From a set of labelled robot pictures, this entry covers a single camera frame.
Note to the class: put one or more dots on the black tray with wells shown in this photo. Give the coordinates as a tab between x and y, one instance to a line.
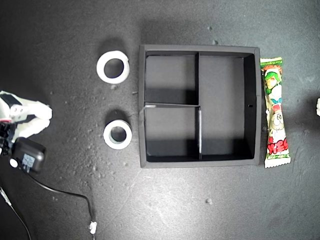
220	100

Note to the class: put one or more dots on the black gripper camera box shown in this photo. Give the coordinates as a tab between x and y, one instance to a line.
30	152

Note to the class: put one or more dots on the large white tape roll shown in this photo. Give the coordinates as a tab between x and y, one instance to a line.
100	67

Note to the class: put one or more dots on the green printed snack bar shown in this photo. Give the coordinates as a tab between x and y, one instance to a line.
275	125

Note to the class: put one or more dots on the small white tape roll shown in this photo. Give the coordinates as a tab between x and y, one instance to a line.
107	135

